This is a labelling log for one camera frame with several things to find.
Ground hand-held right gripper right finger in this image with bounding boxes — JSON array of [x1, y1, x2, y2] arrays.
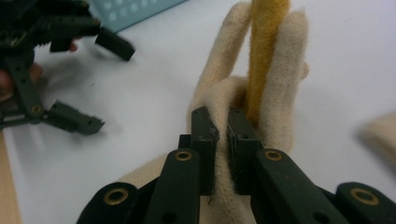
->
[[227, 106, 351, 224]]

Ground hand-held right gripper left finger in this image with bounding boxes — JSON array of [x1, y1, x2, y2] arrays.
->
[[143, 106, 220, 224]]

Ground teal plastic basket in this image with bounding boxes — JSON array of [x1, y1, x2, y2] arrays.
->
[[87, 0, 188, 34]]

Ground cream fleece glove orange fingers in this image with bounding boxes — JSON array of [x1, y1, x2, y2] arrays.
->
[[356, 111, 396, 172], [118, 0, 311, 224]]

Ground wooden table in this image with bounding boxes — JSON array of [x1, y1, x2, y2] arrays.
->
[[0, 130, 23, 224]]

